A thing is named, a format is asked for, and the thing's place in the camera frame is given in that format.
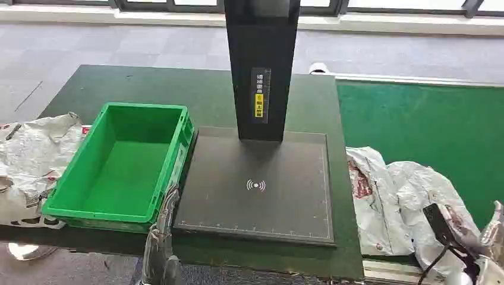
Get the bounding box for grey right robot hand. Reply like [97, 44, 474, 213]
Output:
[423, 202, 459, 248]

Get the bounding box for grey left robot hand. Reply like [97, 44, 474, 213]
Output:
[138, 185, 182, 285]

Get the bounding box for white grey parcel bag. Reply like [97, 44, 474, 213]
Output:
[387, 160, 483, 281]

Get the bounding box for white parcel bag red print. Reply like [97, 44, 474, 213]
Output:
[345, 146, 415, 257]

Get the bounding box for green plastic crate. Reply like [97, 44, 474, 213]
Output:
[42, 102, 196, 234]

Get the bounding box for black scanner stand with base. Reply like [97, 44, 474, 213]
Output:
[173, 0, 336, 247]

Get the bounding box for shiny metal floor plate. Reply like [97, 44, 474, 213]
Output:
[5, 242, 60, 262]

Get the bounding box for dark green table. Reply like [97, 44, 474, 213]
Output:
[0, 64, 366, 281]

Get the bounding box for white round object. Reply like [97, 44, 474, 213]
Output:
[308, 62, 332, 76]

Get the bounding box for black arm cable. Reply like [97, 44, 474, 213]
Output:
[416, 243, 451, 285]

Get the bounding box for dark window frame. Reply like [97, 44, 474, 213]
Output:
[0, 0, 504, 19]

